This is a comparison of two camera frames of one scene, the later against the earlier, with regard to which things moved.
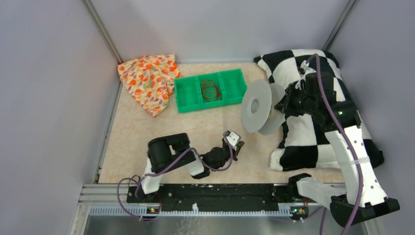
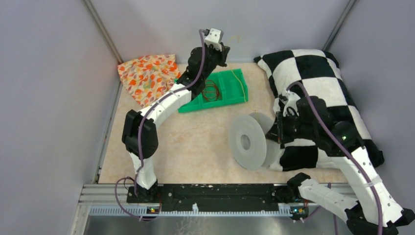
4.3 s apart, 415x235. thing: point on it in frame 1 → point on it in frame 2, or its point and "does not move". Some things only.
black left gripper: x=239 y=145 → x=221 y=55
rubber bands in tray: x=210 y=91 does not move
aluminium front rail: x=103 y=200 does not move
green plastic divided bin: x=209 y=90 does not move
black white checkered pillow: x=305 y=145 does not move
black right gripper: x=284 y=105 → x=277 y=133
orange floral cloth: x=150 y=80 does not move
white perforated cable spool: x=258 y=112 → x=247 y=141
